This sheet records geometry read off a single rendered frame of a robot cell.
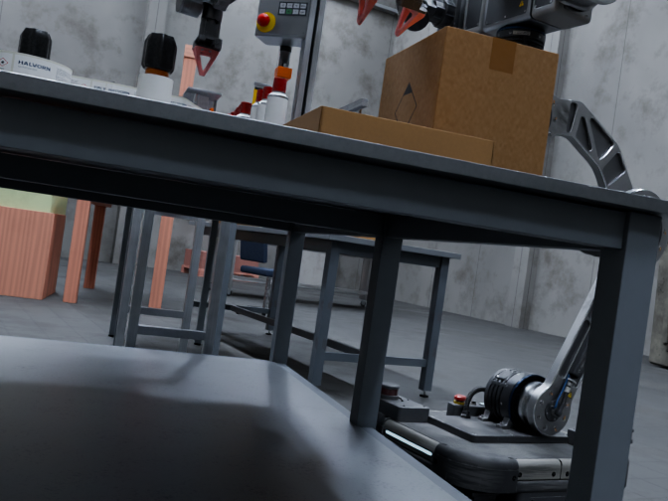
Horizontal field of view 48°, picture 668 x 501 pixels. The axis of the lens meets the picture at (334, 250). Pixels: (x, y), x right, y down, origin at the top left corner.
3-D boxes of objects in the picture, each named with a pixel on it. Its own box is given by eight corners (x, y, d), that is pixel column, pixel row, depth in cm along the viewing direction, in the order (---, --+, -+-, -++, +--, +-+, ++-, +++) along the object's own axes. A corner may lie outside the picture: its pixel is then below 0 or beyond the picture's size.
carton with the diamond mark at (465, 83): (368, 180, 166) (386, 58, 166) (465, 198, 173) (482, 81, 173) (426, 172, 137) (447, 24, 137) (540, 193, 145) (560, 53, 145)
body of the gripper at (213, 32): (198, 40, 206) (202, 13, 206) (192, 48, 216) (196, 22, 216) (222, 46, 208) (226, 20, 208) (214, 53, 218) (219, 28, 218)
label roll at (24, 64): (82, 134, 184) (89, 75, 184) (16, 115, 165) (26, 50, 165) (20, 129, 192) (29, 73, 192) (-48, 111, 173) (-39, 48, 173)
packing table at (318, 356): (173, 325, 557) (189, 220, 557) (272, 333, 595) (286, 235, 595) (306, 394, 364) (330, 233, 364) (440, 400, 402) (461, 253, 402)
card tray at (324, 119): (265, 154, 128) (269, 130, 128) (407, 180, 136) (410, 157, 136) (317, 135, 99) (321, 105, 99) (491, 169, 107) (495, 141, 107)
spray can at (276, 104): (255, 161, 187) (267, 79, 187) (276, 164, 188) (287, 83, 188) (260, 159, 182) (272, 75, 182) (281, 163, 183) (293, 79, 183)
